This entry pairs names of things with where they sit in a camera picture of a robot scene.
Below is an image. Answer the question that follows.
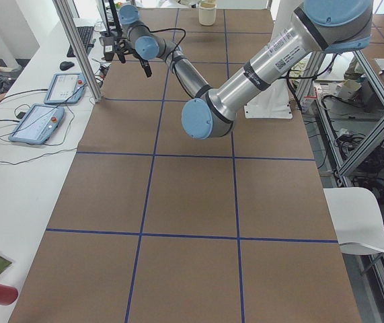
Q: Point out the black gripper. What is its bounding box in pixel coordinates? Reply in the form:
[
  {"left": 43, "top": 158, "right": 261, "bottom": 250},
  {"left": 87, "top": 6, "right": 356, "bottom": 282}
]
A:
[{"left": 132, "top": 50, "right": 152, "bottom": 77}]

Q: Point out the black monitor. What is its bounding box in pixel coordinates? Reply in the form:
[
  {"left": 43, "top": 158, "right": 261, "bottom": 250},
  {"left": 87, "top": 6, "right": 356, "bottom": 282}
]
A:
[{"left": 96, "top": 1, "right": 125, "bottom": 63}]

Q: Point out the black keyboard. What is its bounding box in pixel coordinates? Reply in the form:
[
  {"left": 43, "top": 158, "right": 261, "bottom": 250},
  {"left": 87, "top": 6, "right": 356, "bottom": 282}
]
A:
[{"left": 76, "top": 26, "right": 94, "bottom": 55}]

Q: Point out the black computer mouse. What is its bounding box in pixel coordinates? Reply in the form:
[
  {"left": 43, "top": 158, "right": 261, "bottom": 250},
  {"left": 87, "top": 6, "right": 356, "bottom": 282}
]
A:
[{"left": 59, "top": 61, "right": 75, "bottom": 71}]

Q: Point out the upper blue teach pendant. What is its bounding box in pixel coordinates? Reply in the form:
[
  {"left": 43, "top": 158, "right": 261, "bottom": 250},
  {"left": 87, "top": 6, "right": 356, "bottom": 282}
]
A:
[{"left": 44, "top": 73, "right": 87, "bottom": 105}]

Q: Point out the blue teach pendant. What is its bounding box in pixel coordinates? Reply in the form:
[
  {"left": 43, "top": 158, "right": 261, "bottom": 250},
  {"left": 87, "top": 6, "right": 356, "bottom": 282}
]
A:
[
  {"left": 8, "top": 104, "right": 65, "bottom": 145},
  {"left": 44, "top": 73, "right": 87, "bottom": 105}
]

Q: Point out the lower blue teach pendant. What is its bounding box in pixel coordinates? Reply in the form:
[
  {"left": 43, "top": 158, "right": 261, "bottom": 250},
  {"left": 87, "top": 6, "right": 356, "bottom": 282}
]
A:
[{"left": 8, "top": 104, "right": 65, "bottom": 145}]

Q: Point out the white plastic chair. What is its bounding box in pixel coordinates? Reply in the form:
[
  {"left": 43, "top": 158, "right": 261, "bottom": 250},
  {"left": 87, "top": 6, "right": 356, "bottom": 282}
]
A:
[{"left": 323, "top": 187, "right": 384, "bottom": 256}]

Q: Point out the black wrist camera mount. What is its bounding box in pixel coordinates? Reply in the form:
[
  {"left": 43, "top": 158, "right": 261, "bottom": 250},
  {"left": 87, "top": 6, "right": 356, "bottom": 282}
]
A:
[{"left": 114, "top": 37, "right": 135, "bottom": 63}]

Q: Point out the black braided camera cable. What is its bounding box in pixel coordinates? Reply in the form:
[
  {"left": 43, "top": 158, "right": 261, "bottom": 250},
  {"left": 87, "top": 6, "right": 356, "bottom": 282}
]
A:
[{"left": 147, "top": 27, "right": 187, "bottom": 65}]

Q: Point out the aluminium frame post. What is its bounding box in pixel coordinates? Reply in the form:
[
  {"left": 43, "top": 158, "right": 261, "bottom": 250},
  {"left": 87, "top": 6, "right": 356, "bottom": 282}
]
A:
[{"left": 52, "top": 0, "right": 102, "bottom": 103}]

